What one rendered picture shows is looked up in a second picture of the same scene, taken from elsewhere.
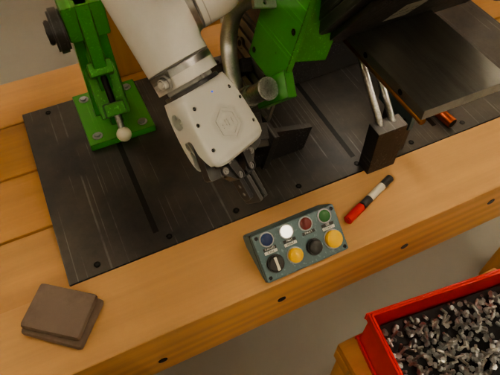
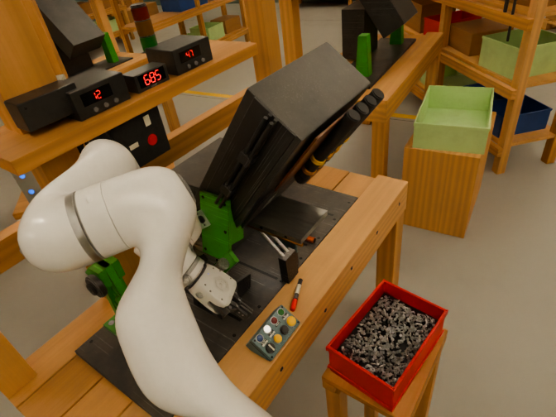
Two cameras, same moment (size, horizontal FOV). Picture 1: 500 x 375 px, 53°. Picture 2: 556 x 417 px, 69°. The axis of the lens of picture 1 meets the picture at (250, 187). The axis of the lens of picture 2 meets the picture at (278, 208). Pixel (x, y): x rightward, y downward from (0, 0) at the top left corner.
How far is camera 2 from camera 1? 0.43 m
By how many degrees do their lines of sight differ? 24
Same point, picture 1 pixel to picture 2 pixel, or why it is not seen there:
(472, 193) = (341, 268)
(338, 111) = (257, 261)
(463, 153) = (327, 251)
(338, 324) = (316, 395)
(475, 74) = (312, 214)
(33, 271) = not seen: outside the picture
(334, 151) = (266, 280)
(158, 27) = not seen: hidden behind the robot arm
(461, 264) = not seen: hidden behind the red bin
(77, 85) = (98, 318)
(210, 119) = (213, 285)
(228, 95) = (215, 272)
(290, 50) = (227, 241)
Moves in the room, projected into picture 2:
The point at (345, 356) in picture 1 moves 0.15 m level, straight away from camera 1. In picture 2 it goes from (328, 380) to (324, 336)
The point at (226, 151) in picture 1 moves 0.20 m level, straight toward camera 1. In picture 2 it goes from (227, 297) to (270, 353)
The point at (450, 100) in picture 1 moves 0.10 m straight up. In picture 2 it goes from (308, 230) to (305, 203)
